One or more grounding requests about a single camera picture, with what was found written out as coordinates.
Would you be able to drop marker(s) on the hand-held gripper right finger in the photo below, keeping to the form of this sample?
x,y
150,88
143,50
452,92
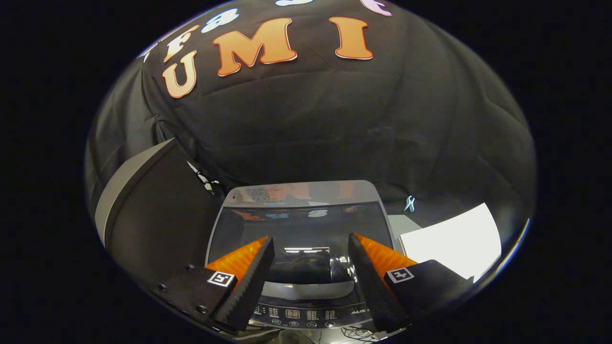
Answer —
x,y
375,289

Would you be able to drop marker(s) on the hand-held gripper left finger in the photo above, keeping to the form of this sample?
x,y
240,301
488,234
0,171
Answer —
x,y
246,291

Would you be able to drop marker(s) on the grey top-load washing machine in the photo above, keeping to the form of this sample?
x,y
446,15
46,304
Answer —
x,y
311,313

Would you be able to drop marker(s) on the light blue clip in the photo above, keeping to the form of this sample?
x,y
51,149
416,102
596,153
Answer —
x,y
409,204

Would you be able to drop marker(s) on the grey topped black stand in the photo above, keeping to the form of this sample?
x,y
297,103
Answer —
x,y
158,215

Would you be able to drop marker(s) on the black backdrop cloth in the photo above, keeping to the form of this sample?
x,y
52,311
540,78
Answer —
x,y
382,119

